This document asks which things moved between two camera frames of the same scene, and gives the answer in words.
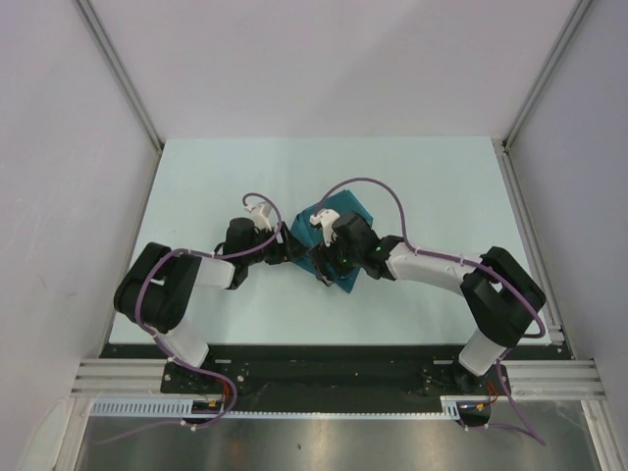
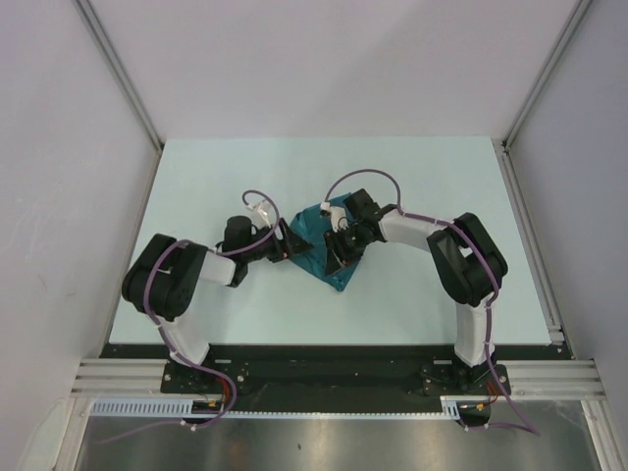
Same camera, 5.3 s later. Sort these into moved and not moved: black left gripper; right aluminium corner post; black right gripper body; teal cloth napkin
Moved: black right gripper body
Not moved: right aluminium corner post; teal cloth napkin; black left gripper
